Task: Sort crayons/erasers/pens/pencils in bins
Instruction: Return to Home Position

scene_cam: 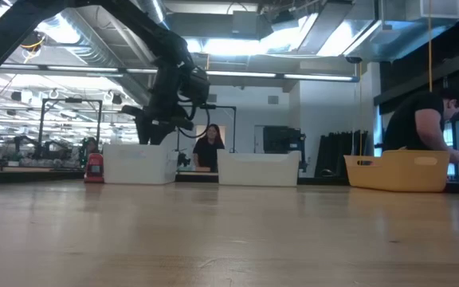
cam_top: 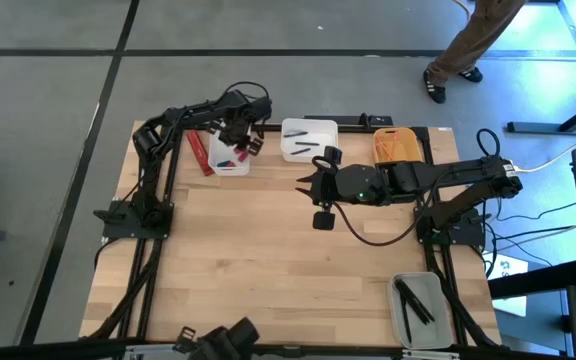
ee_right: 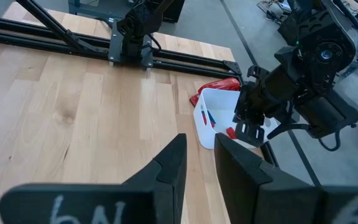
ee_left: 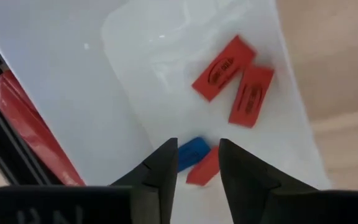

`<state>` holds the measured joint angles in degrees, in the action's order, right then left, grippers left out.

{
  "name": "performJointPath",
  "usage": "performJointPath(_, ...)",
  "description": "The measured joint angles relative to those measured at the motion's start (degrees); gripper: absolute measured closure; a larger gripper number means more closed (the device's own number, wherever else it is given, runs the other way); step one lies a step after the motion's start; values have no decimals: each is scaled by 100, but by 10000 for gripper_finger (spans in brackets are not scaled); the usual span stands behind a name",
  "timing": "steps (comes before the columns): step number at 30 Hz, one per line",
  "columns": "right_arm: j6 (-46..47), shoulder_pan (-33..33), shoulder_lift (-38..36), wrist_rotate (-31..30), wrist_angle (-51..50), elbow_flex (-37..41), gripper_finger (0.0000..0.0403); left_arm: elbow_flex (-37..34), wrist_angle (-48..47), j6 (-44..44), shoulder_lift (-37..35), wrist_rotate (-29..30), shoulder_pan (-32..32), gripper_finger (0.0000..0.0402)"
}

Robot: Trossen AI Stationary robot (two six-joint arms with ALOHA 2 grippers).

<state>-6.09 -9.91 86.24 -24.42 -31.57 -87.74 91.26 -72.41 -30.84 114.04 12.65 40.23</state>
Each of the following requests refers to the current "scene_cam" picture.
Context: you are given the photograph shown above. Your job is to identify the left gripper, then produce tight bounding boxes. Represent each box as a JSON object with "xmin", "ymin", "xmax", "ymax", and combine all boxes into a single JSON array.
[{"xmin": 120, "ymin": 63, "xmax": 195, "ymax": 146}]

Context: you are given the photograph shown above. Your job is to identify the small white plastic bin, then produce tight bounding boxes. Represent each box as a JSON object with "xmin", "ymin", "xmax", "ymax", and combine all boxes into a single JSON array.
[{"xmin": 102, "ymin": 143, "xmax": 179, "ymax": 186}]

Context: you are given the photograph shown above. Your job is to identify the person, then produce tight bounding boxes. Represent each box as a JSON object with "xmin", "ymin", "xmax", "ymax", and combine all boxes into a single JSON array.
[
  {"xmin": 192, "ymin": 123, "xmax": 226, "ymax": 172},
  {"xmin": 381, "ymin": 87, "xmax": 459, "ymax": 164},
  {"xmin": 78, "ymin": 136, "xmax": 100, "ymax": 165}
]

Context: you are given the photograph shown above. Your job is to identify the large white plastic bin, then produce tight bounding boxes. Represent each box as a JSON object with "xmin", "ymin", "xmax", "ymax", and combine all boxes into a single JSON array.
[{"xmin": 216, "ymin": 148, "xmax": 302, "ymax": 187}]

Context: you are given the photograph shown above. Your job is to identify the long ceiling light strip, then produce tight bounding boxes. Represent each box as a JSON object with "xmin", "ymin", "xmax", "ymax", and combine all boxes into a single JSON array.
[{"xmin": 0, "ymin": 63, "xmax": 360, "ymax": 83}]

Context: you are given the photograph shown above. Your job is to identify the background desk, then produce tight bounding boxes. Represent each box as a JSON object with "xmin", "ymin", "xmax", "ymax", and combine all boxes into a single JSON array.
[{"xmin": 0, "ymin": 158, "xmax": 86, "ymax": 185}]

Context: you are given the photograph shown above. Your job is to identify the black equipment rack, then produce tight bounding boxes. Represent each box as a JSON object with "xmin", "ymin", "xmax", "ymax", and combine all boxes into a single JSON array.
[{"xmin": 262, "ymin": 125, "xmax": 307, "ymax": 155}]

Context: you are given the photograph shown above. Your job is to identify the black folding panels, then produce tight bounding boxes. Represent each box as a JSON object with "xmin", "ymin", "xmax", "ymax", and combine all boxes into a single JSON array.
[{"xmin": 315, "ymin": 130, "xmax": 370, "ymax": 179}]

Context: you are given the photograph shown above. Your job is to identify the yellow plastic bin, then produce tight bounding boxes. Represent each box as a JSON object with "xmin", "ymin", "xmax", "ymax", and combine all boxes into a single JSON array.
[{"xmin": 343, "ymin": 150, "xmax": 451, "ymax": 194}]

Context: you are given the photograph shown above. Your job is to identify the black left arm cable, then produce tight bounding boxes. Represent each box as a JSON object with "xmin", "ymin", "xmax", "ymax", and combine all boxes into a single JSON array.
[{"xmin": 176, "ymin": 90, "xmax": 211, "ymax": 140}]

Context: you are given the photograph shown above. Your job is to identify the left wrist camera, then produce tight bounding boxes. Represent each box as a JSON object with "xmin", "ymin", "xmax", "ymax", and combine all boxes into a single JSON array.
[{"xmin": 180, "ymin": 68, "xmax": 211, "ymax": 107}]

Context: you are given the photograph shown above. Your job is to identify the black stand frame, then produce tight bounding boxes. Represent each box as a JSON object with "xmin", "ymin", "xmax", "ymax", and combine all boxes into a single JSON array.
[
  {"xmin": 37, "ymin": 97, "xmax": 104, "ymax": 155},
  {"xmin": 176, "ymin": 104, "xmax": 237, "ymax": 171}
]

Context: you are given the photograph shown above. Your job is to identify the round silver air duct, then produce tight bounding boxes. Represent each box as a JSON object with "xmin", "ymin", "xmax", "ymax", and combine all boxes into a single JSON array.
[{"xmin": 33, "ymin": 0, "xmax": 173, "ymax": 107}]

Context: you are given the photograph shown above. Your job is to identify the yellow black cable reel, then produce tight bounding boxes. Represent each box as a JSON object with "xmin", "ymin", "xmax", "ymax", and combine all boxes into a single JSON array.
[{"xmin": 20, "ymin": 31, "xmax": 47, "ymax": 65}]

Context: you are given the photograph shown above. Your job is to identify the rectangular silver air duct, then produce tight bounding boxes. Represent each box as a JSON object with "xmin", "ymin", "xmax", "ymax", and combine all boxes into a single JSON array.
[{"xmin": 296, "ymin": 0, "xmax": 459, "ymax": 63}]

